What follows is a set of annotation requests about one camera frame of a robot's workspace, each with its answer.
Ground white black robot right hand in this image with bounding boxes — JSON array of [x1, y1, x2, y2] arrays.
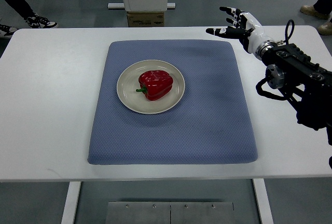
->
[[205, 7, 275, 58]]

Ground red bell pepper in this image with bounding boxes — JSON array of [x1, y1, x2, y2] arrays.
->
[[136, 70, 173, 101]]

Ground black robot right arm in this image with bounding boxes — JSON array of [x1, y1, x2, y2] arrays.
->
[[256, 20, 331, 143]]

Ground cream round plate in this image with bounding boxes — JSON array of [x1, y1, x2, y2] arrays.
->
[[117, 60, 185, 114]]

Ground metal floor plate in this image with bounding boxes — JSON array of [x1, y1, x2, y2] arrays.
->
[[106, 202, 236, 223]]

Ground tan boot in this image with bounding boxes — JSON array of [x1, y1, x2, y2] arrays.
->
[[317, 20, 332, 36], [300, 5, 330, 20]]

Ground blue grey textured mat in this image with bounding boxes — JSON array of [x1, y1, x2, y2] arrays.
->
[[88, 39, 258, 165]]

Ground brown cardboard box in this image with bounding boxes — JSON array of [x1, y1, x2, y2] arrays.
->
[[127, 12, 164, 27]]

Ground white right table leg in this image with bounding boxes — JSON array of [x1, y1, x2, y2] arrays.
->
[[252, 178, 274, 224]]

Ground white table leg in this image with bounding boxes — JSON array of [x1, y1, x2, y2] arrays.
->
[[61, 181, 81, 224], [252, 178, 274, 224]]

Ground black white sneaker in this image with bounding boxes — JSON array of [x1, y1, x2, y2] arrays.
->
[[26, 15, 58, 29], [0, 24, 18, 39]]

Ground white left table leg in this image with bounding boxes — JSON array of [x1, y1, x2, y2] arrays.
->
[[61, 181, 81, 224]]

